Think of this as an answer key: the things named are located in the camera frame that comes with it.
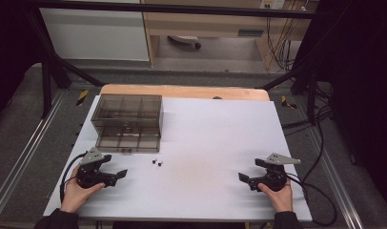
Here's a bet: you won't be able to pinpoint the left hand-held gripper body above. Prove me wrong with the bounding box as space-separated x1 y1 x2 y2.
75 146 118 189

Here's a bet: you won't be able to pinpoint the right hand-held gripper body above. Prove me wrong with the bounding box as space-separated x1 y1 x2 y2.
248 153 302 193

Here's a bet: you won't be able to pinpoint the person's left hand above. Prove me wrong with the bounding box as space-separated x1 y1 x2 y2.
60 165 106 214

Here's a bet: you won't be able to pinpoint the person's right hand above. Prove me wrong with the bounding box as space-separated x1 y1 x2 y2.
256 178 294 214

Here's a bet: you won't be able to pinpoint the transparent grey drawer box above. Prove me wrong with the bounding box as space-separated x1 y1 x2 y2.
90 93 165 155

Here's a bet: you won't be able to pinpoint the white table sheet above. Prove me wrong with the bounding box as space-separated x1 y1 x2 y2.
43 94 314 222

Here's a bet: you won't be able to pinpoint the yellow black striped tape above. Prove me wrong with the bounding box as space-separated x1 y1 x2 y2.
280 94 298 110
75 89 90 108

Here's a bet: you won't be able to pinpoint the wooden table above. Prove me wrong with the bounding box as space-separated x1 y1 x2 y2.
99 83 272 102

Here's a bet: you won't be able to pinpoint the white cabinet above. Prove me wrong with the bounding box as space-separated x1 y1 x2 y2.
38 0 151 62

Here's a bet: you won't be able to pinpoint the black curtain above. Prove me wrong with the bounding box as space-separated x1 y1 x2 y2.
0 0 45 128
300 0 387 208

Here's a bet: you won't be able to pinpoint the office chair base caster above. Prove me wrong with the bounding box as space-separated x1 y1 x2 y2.
167 34 202 50

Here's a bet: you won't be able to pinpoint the light wooden desk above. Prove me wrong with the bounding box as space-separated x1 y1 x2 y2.
140 0 320 74

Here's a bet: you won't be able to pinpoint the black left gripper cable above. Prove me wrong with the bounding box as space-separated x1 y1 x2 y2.
59 152 89 204

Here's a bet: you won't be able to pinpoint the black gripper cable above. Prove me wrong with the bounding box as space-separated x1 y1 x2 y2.
59 152 89 204
285 172 338 228

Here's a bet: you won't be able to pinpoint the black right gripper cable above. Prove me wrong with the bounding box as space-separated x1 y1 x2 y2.
285 172 338 228

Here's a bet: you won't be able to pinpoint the aluminium rail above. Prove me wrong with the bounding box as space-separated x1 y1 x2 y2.
308 125 365 229
0 90 68 218

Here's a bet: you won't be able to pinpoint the black floor cables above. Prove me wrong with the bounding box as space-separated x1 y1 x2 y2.
281 80 336 138

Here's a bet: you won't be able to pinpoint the hanging bundle of cables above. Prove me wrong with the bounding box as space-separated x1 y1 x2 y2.
265 12 305 73

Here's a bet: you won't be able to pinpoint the white wall socket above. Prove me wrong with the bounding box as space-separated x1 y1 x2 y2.
259 0 287 10

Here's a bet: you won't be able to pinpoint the black metal frame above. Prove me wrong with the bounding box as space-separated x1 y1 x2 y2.
26 0 329 120

